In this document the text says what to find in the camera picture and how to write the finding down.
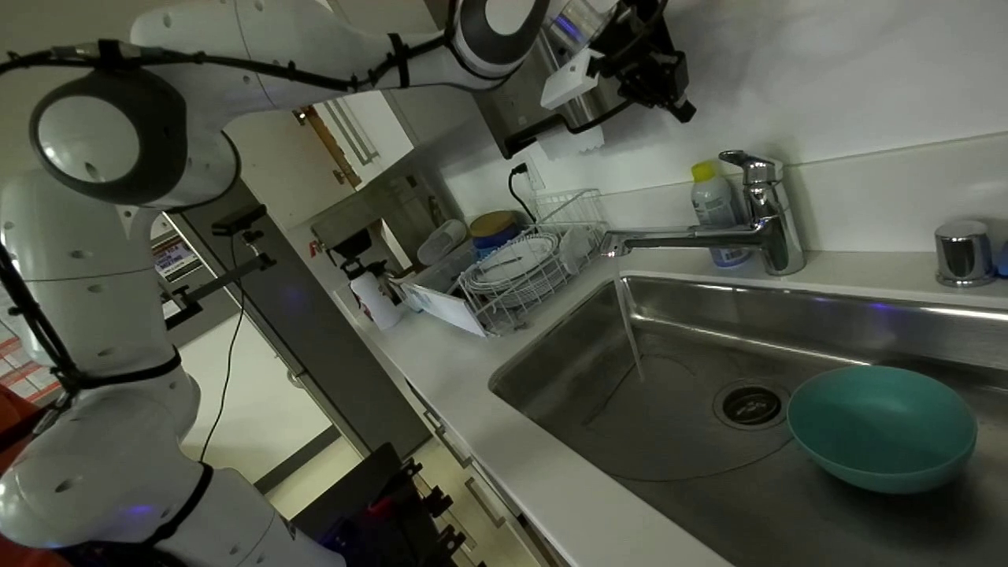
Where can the chrome sink faucet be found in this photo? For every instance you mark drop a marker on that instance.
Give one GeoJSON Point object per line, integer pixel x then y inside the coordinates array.
{"type": "Point", "coordinates": [765, 228]}

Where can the black camera tripod stand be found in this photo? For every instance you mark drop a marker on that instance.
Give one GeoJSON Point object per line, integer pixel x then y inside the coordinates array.
{"type": "Point", "coordinates": [233, 228]}

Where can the dish soap bottle yellow cap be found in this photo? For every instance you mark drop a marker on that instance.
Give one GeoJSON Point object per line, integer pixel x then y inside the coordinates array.
{"type": "Point", "coordinates": [717, 206]}

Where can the white cabinet door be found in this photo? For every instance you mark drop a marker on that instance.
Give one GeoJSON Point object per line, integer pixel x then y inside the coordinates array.
{"type": "Point", "coordinates": [302, 158]}

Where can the white wire dish rack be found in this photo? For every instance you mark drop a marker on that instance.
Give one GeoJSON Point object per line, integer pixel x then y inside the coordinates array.
{"type": "Point", "coordinates": [576, 224]}

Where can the sink drain plug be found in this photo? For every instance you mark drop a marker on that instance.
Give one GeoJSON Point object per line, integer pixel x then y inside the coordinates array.
{"type": "Point", "coordinates": [752, 408]}

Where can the teal plastic bowl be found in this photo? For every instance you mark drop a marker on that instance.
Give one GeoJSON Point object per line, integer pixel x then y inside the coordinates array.
{"type": "Point", "coordinates": [883, 431]}

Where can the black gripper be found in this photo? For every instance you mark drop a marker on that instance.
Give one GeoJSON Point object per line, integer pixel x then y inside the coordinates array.
{"type": "Point", "coordinates": [636, 50]}

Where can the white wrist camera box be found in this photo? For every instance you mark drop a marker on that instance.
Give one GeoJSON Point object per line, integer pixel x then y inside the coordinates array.
{"type": "Point", "coordinates": [572, 80]}

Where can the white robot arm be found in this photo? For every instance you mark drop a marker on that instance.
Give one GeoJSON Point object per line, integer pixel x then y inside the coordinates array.
{"type": "Point", "coordinates": [137, 134]}

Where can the stack of white plates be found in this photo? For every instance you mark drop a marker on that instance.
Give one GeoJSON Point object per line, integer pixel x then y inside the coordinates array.
{"type": "Point", "coordinates": [525, 269]}

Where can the stainless steel sink basin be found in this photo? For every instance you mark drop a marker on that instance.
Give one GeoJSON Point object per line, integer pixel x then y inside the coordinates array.
{"type": "Point", "coordinates": [680, 396]}

